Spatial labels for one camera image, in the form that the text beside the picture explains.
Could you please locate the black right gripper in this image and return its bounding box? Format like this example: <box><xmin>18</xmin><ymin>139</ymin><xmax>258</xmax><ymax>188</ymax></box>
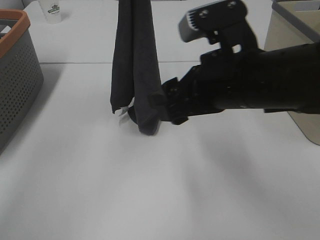
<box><xmin>147</xmin><ymin>51</ymin><xmax>247</xmax><ymax>126</ymax></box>

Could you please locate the dark grey towel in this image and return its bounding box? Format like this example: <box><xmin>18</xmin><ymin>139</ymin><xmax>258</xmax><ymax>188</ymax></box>
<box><xmin>110</xmin><ymin>0</ymin><xmax>161</xmax><ymax>136</ymax></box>

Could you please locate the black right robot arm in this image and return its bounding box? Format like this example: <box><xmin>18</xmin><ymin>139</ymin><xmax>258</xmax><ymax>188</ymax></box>
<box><xmin>148</xmin><ymin>0</ymin><xmax>320</xmax><ymax>125</ymax></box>

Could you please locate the beige bin grey rim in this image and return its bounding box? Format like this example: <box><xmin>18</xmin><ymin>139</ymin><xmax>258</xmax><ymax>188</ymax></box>
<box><xmin>264</xmin><ymin>0</ymin><xmax>320</xmax><ymax>145</ymax></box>

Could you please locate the grey perforated basket orange rim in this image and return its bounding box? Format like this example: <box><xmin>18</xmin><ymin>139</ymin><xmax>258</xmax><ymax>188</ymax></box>
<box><xmin>0</xmin><ymin>9</ymin><xmax>44</xmax><ymax>150</ymax></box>

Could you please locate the white paper cup green logo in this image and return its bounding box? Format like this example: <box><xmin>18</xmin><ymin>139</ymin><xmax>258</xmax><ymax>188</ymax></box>
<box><xmin>38</xmin><ymin>0</ymin><xmax>62</xmax><ymax>24</ymax></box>

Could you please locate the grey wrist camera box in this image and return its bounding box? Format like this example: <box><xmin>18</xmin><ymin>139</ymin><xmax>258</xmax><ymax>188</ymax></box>
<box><xmin>178</xmin><ymin>0</ymin><xmax>248</xmax><ymax>43</ymax></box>

